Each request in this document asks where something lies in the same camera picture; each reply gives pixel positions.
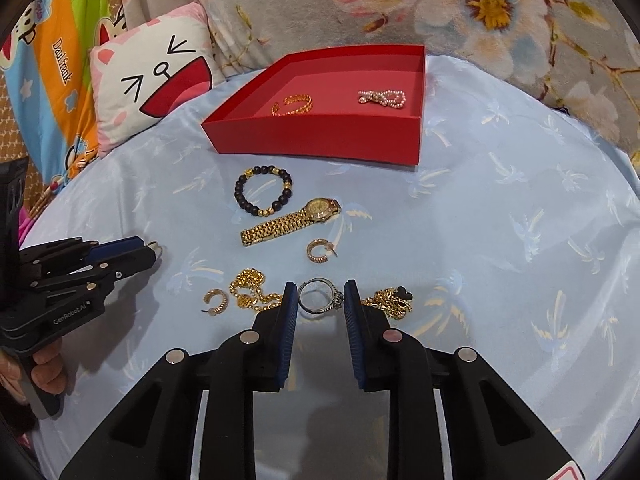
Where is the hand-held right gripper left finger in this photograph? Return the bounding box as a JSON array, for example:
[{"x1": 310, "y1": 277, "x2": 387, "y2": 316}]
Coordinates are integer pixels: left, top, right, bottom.
[{"x1": 59, "y1": 281, "x2": 299, "y2": 480}]

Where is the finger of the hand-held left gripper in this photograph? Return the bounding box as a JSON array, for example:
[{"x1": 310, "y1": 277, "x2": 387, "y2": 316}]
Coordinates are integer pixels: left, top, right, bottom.
[
  {"x1": 20, "y1": 235, "x2": 147, "y2": 265},
  {"x1": 34, "y1": 248, "x2": 159, "y2": 307}
]

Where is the gold wristwatch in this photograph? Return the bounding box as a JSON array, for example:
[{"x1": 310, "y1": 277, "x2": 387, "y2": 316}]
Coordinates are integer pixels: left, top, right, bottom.
[{"x1": 240, "y1": 197, "x2": 343, "y2": 248}]

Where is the light blue bed sheet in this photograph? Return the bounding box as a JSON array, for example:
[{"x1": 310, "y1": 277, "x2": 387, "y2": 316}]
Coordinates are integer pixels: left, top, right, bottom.
[{"x1": 20, "y1": 52, "x2": 640, "y2": 480}]

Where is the silver ring with stones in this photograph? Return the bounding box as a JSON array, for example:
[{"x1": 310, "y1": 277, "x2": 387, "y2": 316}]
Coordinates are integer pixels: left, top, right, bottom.
[{"x1": 298, "y1": 277, "x2": 345, "y2": 315}]

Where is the gold chain with black clovers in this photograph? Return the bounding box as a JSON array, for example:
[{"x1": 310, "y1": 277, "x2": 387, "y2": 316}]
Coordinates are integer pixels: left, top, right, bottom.
[{"x1": 360, "y1": 285, "x2": 415, "y2": 321}]

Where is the person's left hand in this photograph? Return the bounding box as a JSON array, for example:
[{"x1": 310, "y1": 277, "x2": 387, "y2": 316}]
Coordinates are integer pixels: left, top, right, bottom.
[{"x1": 0, "y1": 337, "x2": 68, "y2": 403}]

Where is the gold braided bangle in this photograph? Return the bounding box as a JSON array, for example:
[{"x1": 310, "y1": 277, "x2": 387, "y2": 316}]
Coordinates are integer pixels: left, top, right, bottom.
[{"x1": 271, "y1": 93, "x2": 314, "y2": 117}]

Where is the gold chain necklace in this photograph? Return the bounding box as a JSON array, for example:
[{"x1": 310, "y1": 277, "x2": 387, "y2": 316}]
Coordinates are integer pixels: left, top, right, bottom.
[{"x1": 229, "y1": 268, "x2": 286, "y2": 314}]

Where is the grey floral blanket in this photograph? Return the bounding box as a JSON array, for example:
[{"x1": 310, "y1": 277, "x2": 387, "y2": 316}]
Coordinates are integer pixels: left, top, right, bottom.
[{"x1": 105, "y1": 0, "x2": 640, "y2": 161}]

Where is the red cardboard box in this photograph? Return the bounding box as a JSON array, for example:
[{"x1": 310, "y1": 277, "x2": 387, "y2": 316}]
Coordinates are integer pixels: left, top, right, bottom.
[{"x1": 201, "y1": 44, "x2": 427, "y2": 173}]

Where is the white cat face pillow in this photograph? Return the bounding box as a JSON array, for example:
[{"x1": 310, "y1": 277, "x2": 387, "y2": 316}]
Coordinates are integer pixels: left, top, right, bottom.
[{"x1": 89, "y1": 2, "x2": 227, "y2": 157}]

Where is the brown woven mat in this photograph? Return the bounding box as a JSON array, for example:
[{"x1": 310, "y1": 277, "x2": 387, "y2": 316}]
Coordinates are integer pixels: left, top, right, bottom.
[{"x1": 0, "y1": 105, "x2": 51, "y2": 216}]

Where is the pearl bead bracelet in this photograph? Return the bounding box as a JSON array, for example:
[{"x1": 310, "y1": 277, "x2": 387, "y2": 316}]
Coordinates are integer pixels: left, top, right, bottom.
[{"x1": 357, "y1": 88, "x2": 407, "y2": 110}]

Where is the black bead bracelet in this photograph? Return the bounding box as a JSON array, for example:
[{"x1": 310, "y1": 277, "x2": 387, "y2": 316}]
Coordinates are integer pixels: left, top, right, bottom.
[{"x1": 234, "y1": 165, "x2": 293, "y2": 217}]

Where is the gold hoop earring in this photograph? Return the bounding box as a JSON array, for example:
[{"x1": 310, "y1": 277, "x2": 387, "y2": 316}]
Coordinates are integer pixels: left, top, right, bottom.
[
  {"x1": 201, "y1": 287, "x2": 230, "y2": 319},
  {"x1": 306, "y1": 238, "x2": 340, "y2": 263}
]

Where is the colourful cartoon blanket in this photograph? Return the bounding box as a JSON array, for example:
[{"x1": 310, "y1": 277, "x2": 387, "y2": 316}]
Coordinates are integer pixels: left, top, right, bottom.
[{"x1": 0, "y1": 0, "x2": 127, "y2": 196}]

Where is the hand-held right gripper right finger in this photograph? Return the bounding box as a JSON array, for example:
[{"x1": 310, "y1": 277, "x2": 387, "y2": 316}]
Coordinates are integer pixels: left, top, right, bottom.
[{"x1": 343, "y1": 279, "x2": 581, "y2": 480}]

